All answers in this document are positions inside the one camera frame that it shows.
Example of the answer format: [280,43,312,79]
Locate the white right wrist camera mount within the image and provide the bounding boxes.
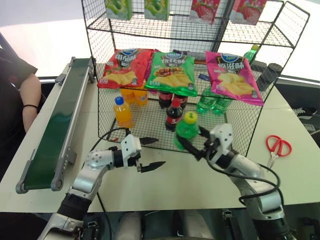
[209,123,234,157]

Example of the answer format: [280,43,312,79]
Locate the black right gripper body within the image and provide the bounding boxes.
[202,138,222,161]

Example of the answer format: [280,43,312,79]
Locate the orange soda bottle blue cap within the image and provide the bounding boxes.
[113,96,134,130]

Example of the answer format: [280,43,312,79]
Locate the green apple juice carton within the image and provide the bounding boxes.
[144,0,171,22]
[104,0,134,21]

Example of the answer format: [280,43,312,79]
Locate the black ribbed cylinder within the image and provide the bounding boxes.
[249,59,268,76]
[255,63,282,92]

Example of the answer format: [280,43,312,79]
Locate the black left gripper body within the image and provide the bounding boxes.
[123,150,144,174]

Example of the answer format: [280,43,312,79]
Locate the red potato chip bag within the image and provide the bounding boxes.
[97,48,156,90]

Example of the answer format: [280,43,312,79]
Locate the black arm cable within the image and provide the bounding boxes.
[91,127,132,240]
[204,146,281,207]

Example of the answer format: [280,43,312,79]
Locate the black bag with white print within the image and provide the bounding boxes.
[291,106,320,137]

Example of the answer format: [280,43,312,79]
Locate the red handled scissors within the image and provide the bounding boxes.
[265,134,293,169]

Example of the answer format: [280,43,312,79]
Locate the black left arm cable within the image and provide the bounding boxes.
[91,127,132,240]

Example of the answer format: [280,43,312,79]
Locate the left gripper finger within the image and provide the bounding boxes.
[139,137,160,147]
[138,161,167,174]

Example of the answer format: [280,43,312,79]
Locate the green conveyor belt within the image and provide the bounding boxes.
[15,56,97,195]

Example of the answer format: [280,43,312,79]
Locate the strawberry drink carton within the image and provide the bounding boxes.
[229,0,267,26]
[188,0,221,25]

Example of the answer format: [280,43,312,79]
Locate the purple snack bag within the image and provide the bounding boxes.
[144,56,154,84]

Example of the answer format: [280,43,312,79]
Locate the pink potato chip bag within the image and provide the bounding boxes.
[204,50,265,107]

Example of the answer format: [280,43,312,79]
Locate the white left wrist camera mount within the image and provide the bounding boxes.
[120,134,143,159]

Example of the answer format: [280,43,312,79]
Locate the green potato chip bag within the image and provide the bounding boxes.
[144,51,199,98]

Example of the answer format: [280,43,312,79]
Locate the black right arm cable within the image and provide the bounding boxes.
[204,146,281,207]

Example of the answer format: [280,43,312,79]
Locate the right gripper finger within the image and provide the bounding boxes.
[177,136,205,161]
[198,126,212,141]

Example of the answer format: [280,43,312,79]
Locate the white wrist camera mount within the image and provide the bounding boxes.
[209,123,234,157]
[120,134,143,159]

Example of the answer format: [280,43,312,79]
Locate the cola bottle red cap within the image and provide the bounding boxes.
[164,98,185,133]

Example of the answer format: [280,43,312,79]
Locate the person in black shirt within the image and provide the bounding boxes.
[0,32,47,181]

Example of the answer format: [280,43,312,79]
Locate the green soda bottle yellow cap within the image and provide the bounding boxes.
[173,111,201,151]

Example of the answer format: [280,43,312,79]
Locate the black wire shelf rack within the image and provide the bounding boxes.
[81,0,311,158]

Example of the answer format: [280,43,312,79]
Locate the grey rounded shape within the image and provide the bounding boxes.
[114,211,142,240]

